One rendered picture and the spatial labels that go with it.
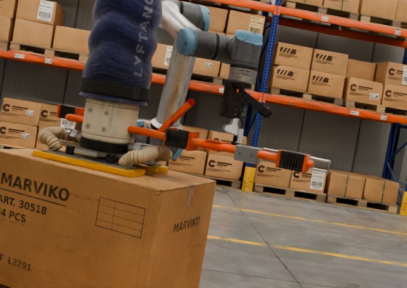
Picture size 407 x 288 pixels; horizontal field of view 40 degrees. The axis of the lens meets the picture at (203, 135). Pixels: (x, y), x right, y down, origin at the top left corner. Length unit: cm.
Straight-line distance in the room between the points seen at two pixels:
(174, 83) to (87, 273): 111
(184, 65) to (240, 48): 72
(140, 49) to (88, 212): 51
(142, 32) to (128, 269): 70
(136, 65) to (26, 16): 754
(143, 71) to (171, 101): 79
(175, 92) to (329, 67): 701
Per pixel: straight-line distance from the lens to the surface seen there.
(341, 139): 1083
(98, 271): 164
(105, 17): 174
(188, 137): 166
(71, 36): 906
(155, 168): 180
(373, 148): 1106
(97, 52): 174
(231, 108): 178
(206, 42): 185
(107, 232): 160
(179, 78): 248
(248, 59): 177
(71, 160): 171
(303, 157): 159
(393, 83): 976
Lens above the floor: 118
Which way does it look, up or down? 3 degrees down
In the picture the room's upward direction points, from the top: 9 degrees clockwise
